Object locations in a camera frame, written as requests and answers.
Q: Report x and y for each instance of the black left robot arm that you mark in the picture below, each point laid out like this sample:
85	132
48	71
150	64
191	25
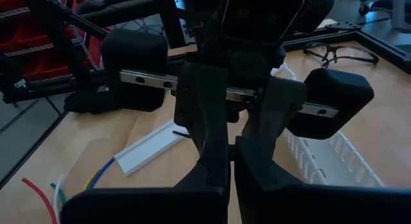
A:
321	5

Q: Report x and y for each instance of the red storage bin shelf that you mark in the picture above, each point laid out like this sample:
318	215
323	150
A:
35	38

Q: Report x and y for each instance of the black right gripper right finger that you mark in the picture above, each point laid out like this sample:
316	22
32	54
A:
305	206

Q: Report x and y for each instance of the long silver aluminium rail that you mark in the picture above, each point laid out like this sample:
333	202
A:
147	150

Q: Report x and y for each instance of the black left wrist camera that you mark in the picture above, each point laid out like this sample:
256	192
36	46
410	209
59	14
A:
261	15

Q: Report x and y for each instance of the black safety glasses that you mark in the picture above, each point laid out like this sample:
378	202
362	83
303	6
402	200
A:
327	57

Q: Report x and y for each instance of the black zip tie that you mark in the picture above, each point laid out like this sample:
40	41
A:
180	133

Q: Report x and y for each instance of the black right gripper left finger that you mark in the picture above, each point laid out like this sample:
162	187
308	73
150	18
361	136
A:
160	206

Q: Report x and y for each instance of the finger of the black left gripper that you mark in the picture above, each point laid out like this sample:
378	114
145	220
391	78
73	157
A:
202	102
279	102

